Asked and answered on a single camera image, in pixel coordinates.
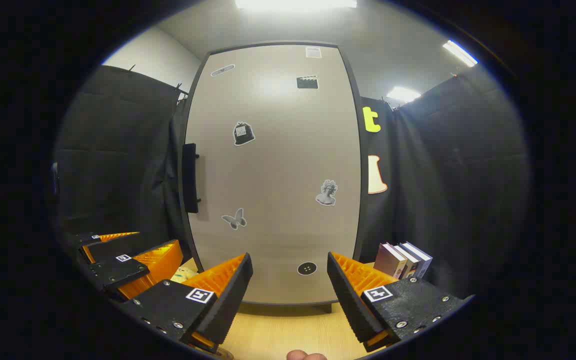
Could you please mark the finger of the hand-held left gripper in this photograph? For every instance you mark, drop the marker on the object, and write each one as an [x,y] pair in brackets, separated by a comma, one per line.
[113,247]
[118,270]

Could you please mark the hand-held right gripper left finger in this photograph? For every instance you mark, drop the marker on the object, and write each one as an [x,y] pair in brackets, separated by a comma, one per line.
[230,300]

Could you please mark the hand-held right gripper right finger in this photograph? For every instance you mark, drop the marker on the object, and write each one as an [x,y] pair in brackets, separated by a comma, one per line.
[350,305]

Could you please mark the round beige coaster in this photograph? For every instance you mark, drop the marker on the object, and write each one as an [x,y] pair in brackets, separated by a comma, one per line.
[224,355]

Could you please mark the blue grey book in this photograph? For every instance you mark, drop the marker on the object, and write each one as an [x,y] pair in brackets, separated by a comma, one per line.
[422,260]

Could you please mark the black backdrop cloth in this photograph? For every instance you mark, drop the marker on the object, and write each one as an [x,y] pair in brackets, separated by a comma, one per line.
[118,150]

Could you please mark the ceiling light panel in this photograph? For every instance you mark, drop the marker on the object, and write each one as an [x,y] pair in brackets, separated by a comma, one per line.
[460,53]
[295,3]
[403,94]

